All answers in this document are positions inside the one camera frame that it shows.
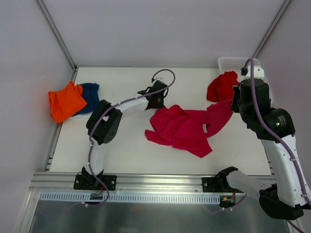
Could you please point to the white plastic basket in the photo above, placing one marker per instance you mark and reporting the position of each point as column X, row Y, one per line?
column 231, row 64

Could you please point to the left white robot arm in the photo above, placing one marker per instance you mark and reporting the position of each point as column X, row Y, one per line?
column 102, row 127

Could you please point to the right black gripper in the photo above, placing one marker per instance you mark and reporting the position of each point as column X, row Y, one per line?
column 235, row 100

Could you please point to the navy blue t shirt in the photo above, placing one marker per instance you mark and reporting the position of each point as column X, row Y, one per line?
column 90, row 95

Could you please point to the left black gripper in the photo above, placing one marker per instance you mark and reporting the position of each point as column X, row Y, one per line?
column 159, row 87

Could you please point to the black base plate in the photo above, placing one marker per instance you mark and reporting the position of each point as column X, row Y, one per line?
column 211, row 184
column 81, row 183

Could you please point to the orange t shirt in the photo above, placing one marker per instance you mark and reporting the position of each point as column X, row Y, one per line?
column 66, row 102

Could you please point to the white slotted cable duct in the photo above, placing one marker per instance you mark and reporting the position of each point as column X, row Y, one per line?
column 130, row 198

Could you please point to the red t shirt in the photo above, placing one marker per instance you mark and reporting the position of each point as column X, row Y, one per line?
column 221, row 88

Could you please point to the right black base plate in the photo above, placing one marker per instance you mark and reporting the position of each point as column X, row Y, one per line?
column 211, row 184

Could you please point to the magenta t shirt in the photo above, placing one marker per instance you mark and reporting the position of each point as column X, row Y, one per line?
column 189, row 129

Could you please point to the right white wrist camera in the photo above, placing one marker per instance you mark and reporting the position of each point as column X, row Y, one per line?
column 258, row 73

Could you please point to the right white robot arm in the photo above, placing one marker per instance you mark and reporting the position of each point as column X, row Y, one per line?
column 287, row 197

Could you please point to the aluminium mounting rail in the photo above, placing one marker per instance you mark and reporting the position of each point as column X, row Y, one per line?
column 126, row 183

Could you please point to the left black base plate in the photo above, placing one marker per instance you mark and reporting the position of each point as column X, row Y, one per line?
column 81, row 183

